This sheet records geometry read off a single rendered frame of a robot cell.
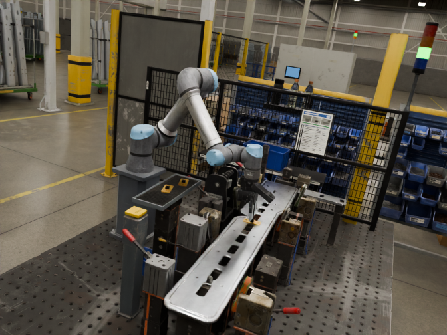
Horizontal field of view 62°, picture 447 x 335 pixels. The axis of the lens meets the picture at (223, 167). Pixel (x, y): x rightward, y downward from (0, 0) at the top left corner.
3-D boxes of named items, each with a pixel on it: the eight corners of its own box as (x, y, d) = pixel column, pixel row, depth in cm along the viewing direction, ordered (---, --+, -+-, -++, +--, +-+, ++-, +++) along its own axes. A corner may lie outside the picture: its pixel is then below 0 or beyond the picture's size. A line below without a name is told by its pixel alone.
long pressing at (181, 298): (222, 330, 109) (223, 326, 109) (155, 304, 116) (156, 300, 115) (298, 189, 234) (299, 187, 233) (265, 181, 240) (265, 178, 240)
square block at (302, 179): (298, 230, 244) (310, 179, 233) (287, 226, 246) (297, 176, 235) (300, 225, 251) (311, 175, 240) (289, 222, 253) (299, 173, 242)
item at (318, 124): (324, 157, 257) (334, 113, 247) (293, 150, 263) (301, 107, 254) (324, 156, 258) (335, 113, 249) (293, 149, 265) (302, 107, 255)
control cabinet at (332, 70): (264, 131, 876) (283, 21, 799) (271, 127, 923) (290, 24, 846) (332, 146, 818) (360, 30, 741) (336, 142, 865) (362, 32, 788)
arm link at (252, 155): (251, 141, 172) (267, 145, 167) (249, 164, 175) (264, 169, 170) (241, 144, 166) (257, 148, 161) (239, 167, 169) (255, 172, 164)
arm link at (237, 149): (217, 143, 170) (237, 149, 163) (232, 141, 178) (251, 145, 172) (216, 160, 172) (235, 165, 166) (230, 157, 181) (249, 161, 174)
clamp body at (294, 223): (288, 290, 180) (302, 227, 169) (264, 282, 184) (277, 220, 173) (292, 280, 188) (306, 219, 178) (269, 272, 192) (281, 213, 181)
